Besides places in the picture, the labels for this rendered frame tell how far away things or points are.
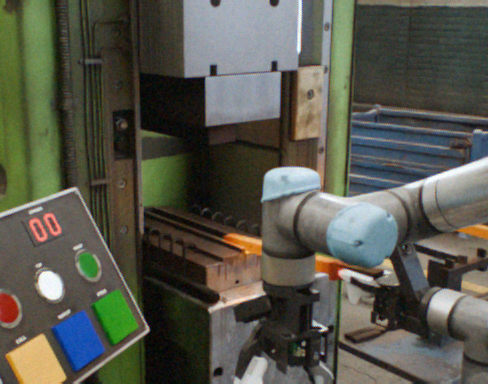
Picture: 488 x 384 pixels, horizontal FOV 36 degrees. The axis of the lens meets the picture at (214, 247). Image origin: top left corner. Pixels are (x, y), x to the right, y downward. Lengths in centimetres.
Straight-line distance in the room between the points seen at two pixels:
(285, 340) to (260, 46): 72
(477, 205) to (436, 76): 913
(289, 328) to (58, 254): 40
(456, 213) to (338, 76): 104
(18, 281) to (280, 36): 77
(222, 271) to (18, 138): 49
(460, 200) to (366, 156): 459
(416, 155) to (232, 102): 390
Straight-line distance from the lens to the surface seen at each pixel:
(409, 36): 1023
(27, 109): 142
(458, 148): 521
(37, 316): 113
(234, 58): 150
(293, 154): 184
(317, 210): 92
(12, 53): 144
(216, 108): 148
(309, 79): 182
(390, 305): 132
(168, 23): 146
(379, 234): 90
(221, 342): 155
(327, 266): 143
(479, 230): 192
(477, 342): 124
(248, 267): 162
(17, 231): 116
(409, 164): 536
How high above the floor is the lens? 150
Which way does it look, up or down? 18 degrees down
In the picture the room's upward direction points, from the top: straight up
